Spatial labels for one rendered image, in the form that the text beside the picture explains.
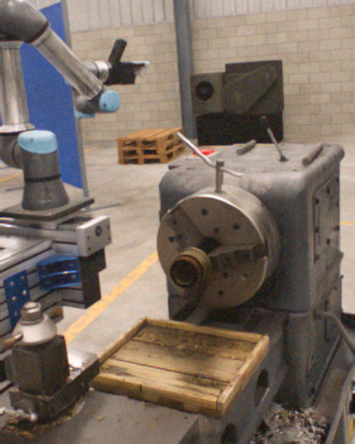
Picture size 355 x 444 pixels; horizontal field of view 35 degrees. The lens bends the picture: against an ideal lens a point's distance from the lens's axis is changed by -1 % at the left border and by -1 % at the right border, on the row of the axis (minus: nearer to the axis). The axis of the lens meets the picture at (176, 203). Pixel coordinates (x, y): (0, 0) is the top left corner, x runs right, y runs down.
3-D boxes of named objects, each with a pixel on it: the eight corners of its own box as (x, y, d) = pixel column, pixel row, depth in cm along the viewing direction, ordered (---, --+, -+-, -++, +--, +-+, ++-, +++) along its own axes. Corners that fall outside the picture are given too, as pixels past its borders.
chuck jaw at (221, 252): (222, 240, 147) (264, 237, 141) (225, 258, 148) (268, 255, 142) (204, 253, 137) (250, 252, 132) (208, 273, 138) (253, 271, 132)
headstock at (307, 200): (227, 238, 227) (223, 142, 218) (348, 247, 206) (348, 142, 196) (158, 294, 176) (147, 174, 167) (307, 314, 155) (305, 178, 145)
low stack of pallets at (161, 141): (142, 152, 1043) (140, 129, 1032) (186, 151, 1017) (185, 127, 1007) (116, 165, 928) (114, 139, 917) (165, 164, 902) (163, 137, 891)
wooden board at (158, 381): (144, 328, 154) (143, 314, 153) (269, 350, 138) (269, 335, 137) (79, 385, 129) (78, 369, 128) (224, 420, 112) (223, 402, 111)
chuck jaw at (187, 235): (200, 245, 150) (173, 210, 151) (212, 235, 148) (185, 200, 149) (181, 259, 141) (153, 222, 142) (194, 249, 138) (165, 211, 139)
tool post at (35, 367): (43, 369, 107) (37, 322, 104) (75, 376, 103) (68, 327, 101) (17, 389, 100) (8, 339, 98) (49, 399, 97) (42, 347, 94)
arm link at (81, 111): (87, 119, 191) (83, 87, 189) (70, 118, 200) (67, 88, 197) (106, 117, 196) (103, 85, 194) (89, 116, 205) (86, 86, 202)
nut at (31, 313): (31, 313, 101) (29, 295, 100) (48, 316, 99) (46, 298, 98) (17, 322, 98) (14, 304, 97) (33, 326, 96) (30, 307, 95)
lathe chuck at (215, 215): (169, 282, 165) (172, 179, 156) (272, 307, 152) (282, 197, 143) (154, 294, 158) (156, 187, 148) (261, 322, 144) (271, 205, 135)
